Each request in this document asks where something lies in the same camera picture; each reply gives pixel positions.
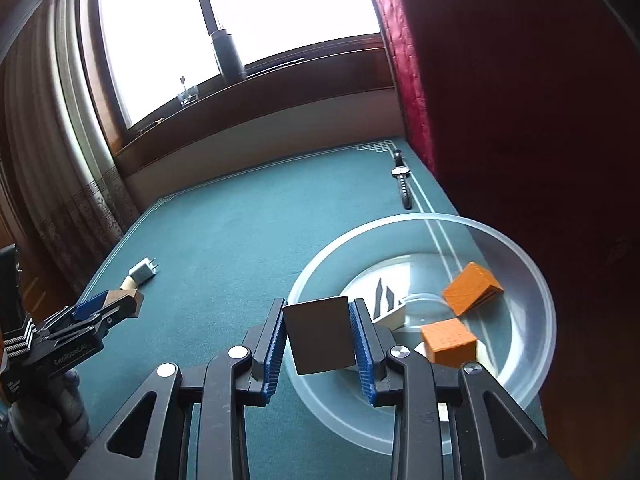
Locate person's left hand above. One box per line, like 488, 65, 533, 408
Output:
7, 367, 92, 461

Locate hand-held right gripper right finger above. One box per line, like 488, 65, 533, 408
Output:
349, 298, 576, 480

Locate red quilted curtain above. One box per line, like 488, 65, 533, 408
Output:
357, 0, 640, 480

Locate wooden window frame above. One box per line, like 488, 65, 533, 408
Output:
82, 0, 401, 173

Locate black cylinder stand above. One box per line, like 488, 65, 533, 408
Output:
189, 0, 247, 84

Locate orange black-striped wedge block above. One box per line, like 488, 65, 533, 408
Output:
420, 318, 479, 366
443, 261, 504, 317

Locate black wristwatch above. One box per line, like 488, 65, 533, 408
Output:
390, 149, 415, 211

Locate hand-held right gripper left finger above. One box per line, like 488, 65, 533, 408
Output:
67, 298, 286, 480

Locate beige patterned curtain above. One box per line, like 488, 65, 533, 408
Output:
0, 0, 142, 308

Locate small glass holder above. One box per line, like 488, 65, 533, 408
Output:
177, 75, 199, 107

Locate brown rectangular wooden block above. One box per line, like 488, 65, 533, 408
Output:
282, 295, 357, 376

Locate white plug charger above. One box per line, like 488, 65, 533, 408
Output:
128, 257, 161, 289

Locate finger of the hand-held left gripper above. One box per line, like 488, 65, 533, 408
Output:
30, 290, 122, 334
37, 293, 140, 344

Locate clear plastic bowl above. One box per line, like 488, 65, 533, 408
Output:
287, 213, 557, 457

